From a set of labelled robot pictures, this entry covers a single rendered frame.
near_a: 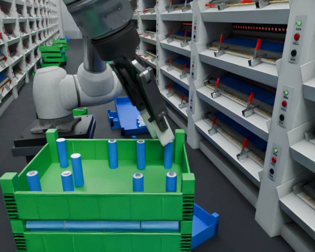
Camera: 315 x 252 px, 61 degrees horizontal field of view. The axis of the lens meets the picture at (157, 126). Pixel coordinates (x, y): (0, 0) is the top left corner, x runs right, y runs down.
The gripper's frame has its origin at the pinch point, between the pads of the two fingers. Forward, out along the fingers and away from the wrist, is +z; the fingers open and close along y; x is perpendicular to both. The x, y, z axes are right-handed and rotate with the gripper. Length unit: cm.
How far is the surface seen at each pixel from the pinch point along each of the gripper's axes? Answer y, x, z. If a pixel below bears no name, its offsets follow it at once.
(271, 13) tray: -17, 54, 2
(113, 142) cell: -5.0, -8.6, 0.4
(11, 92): -233, -39, 31
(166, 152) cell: 0.4, -0.9, 6.6
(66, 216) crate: 5.8, -22.4, 0.2
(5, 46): -233, -20, -6
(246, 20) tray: -31, 57, 6
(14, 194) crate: 2.0, -26.5, -6.4
